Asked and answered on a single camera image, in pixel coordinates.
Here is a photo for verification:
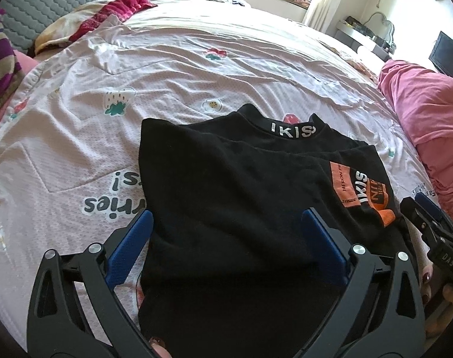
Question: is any red cream blanket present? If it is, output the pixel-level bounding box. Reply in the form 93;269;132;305
34;0;157;55

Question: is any purple striped pillow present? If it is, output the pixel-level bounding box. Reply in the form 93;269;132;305
0;9;25;109

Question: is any right hand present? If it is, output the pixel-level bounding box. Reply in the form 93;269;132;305
421;262;453;340

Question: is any white side desk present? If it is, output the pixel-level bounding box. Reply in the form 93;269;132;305
336;16;397;61

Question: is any black orange IKISS shirt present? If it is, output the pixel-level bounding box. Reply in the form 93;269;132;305
138;104;414;357

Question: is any pink strawberry print bedsheet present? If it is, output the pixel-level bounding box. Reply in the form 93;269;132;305
0;0;436;345

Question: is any black monitor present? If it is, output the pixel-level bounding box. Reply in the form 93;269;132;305
429;32;453;77

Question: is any left hand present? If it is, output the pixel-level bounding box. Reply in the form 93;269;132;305
149;337;172;358

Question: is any pink quilt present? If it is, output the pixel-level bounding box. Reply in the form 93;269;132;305
378;60;453;218

